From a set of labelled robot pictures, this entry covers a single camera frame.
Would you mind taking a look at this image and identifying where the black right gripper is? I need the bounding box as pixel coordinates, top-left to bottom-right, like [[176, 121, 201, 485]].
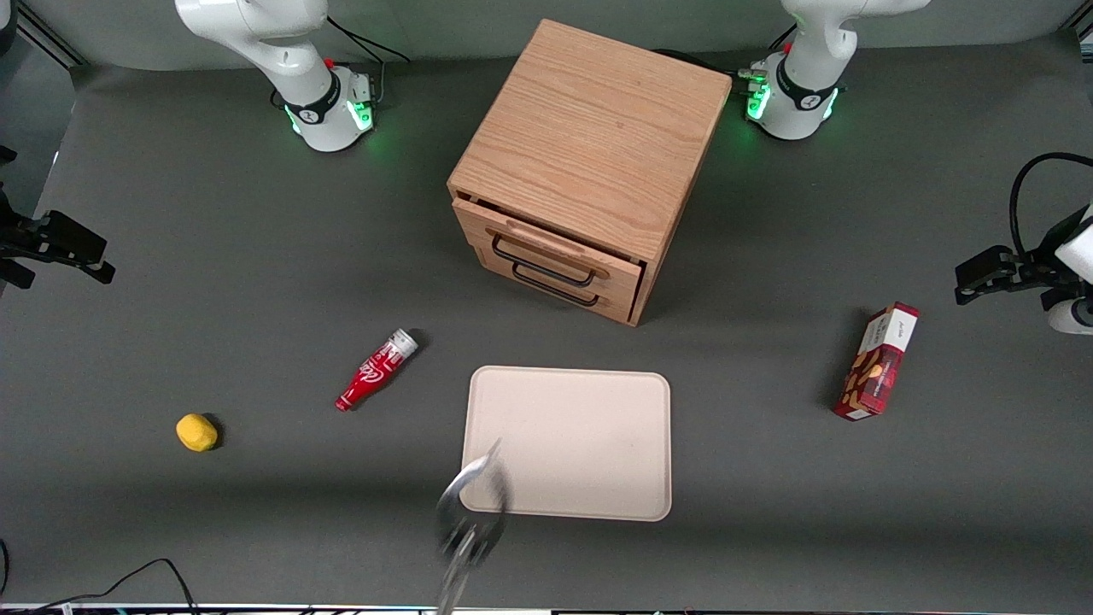
[[0, 192, 116, 290]]

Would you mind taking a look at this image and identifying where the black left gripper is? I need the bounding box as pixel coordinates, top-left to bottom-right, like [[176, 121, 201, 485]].
[[955, 205, 1092, 306]]

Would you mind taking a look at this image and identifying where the black metal drawer handle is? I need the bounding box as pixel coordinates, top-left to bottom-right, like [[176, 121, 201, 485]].
[[491, 232, 599, 289], [512, 263, 601, 308]]

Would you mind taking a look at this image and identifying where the wooden drawer with pull ledge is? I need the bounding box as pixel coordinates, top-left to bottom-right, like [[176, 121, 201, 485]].
[[453, 196, 645, 302]]

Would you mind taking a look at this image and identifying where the wooden drawer cabinet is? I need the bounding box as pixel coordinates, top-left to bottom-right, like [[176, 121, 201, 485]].
[[447, 19, 734, 328]]

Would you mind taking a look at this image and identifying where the dark grey table mat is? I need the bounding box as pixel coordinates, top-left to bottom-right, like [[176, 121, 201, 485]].
[[0, 34, 1093, 609]]

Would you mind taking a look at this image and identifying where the red cookie box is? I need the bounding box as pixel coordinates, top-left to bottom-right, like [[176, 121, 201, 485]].
[[833, 302, 921, 421]]

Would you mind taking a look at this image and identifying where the yellow lemon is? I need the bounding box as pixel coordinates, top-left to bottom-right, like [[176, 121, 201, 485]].
[[176, 413, 219, 453]]

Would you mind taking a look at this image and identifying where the red cola bottle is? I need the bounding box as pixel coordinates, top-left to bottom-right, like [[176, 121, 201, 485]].
[[335, 329, 420, 413]]

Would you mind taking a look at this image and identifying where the beige rectangular tray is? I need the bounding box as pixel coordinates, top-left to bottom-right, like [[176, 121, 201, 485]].
[[461, 366, 673, 522]]

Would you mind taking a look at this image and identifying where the blurred grey metallic object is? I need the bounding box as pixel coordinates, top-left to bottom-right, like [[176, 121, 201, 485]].
[[434, 438, 513, 615]]

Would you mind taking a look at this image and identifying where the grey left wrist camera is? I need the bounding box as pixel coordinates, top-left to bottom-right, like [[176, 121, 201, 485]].
[[1047, 295, 1093, 336]]

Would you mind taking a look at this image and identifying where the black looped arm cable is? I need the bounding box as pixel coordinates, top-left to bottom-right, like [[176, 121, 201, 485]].
[[1009, 152, 1093, 257]]

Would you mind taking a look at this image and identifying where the black floor cable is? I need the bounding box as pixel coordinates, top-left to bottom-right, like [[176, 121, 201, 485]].
[[0, 559, 199, 615]]

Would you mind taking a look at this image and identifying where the black base cable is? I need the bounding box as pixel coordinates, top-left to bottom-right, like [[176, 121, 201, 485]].
[[653, 26, 797, 82], [327, 15, 411, 108]]

